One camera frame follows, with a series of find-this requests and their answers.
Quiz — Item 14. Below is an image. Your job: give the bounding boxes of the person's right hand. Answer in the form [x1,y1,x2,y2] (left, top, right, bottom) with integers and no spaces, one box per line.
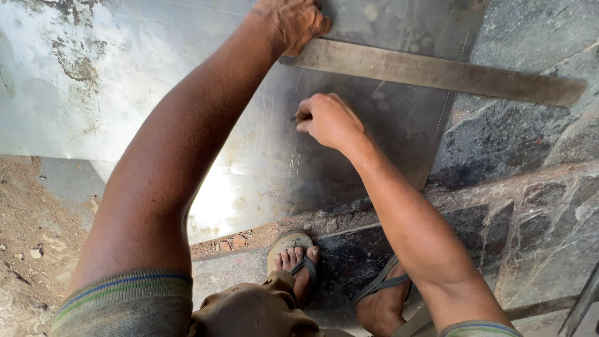
[295,93,367,151]

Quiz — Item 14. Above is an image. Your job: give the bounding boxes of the person's left hand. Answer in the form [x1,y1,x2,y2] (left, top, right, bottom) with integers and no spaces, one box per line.
[250,0,333,58]

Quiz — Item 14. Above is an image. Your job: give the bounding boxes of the long steel ruler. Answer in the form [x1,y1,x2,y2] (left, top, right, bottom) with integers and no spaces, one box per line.
[279,38,588,107]

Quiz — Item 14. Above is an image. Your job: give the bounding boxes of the shiny metal sheet underneath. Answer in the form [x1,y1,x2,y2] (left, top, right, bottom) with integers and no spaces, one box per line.
[89,161,375,245]

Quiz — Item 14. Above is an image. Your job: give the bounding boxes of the worn grey sandal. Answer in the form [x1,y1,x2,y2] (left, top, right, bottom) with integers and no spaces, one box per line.
[267,229,320,310]
[351,255,433,337]

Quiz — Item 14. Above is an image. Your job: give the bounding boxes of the person's left foot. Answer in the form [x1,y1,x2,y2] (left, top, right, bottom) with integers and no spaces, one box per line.
[274,246,322,308]

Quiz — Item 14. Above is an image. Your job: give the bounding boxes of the person's foot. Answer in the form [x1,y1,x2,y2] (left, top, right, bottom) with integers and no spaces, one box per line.
[356,262,412,337]
[274,246,322,308]

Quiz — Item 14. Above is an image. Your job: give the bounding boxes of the large grey metal sheet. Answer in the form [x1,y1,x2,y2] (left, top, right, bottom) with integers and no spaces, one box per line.
[0,0,489,192]

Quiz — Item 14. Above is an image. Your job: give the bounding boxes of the person's right foot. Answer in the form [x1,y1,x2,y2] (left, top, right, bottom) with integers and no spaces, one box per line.
[356,262,412,337]

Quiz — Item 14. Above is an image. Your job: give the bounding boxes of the brown trousers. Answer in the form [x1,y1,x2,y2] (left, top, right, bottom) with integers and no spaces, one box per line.
[187,271,356,337]

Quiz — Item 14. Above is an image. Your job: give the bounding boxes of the grey striped shirt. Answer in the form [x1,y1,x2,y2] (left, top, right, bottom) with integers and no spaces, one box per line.
[49,269,525,337]

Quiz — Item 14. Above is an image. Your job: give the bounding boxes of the flat metal strip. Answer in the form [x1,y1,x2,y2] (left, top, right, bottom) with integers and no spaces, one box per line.
[392,295,582,337]

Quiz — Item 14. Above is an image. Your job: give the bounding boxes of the dark metal bar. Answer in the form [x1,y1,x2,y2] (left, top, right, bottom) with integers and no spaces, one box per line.
[558,274,599,337]

